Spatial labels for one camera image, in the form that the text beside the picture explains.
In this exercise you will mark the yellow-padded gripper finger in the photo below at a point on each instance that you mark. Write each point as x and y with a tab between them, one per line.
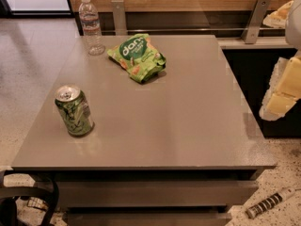
279	17
284	89

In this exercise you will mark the green soda can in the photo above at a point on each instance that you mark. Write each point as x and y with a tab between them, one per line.
73	108

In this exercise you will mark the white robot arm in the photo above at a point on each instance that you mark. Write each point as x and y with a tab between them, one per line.
293	27

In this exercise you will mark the white power strip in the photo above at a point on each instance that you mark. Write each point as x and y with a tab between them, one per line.
270	202

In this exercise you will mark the green snack chip bag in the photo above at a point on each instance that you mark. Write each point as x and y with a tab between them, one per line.
139	58

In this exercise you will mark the clear plastic water bottle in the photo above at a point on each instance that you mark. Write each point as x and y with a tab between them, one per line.
89	19

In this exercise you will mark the black office chair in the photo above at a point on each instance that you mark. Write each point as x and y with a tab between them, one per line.
27	198

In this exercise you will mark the right metal bracket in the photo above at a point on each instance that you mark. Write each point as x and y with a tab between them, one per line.
252	30

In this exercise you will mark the metal bracket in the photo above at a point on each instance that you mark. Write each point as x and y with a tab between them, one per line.
252	30
119	17

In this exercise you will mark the left metal bracket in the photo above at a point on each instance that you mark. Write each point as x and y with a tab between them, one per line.
119	17

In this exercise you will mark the horizontal metal rail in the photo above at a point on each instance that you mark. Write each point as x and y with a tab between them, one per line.
264	31

